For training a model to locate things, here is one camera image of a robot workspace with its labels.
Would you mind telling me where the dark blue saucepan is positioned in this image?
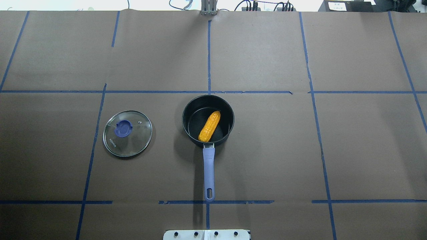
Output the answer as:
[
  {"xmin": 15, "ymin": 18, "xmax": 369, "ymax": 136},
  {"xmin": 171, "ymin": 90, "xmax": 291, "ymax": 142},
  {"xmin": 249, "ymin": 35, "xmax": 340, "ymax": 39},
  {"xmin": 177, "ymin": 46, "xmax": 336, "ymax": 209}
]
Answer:
[{"xmin": 182, "ymin": 95, "xmax": 235, "ymax": 203}]

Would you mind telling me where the black label box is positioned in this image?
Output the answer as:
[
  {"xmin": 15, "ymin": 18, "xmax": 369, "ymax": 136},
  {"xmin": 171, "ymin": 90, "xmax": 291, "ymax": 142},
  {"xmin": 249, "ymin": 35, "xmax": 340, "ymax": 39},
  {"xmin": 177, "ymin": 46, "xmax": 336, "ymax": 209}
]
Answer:
[{"xmin": 318, "ymin": 0, "xmax": 375, "ymax": 12}]

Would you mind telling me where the yellow corn cob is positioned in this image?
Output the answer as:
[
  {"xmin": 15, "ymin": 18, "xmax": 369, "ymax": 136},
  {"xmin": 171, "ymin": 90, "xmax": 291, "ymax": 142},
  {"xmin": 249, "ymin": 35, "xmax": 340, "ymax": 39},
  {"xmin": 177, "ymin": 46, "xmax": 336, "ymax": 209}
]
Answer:
[{"xmin": 198, "ymin": 111, "xmax": 221, "ymax": 142}]

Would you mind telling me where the aluminium frame post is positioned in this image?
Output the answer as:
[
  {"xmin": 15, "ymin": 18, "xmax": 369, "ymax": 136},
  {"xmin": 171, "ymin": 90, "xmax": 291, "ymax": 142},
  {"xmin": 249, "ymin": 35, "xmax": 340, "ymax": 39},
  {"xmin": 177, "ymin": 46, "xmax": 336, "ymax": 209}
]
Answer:
[{"xmin": 201, "ymin": 0, "xmax": 218, "ymax": 16}]

